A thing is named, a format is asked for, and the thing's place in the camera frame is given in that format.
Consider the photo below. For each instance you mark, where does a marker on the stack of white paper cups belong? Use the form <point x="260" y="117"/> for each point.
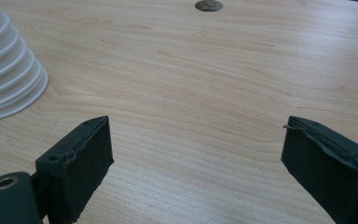
<point x="6" y="68"/>

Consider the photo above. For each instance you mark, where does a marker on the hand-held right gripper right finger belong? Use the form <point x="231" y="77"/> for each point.
<point x="326" y="171"/>

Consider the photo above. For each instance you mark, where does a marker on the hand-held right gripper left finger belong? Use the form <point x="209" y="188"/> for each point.
<point x="77" y="174"/>

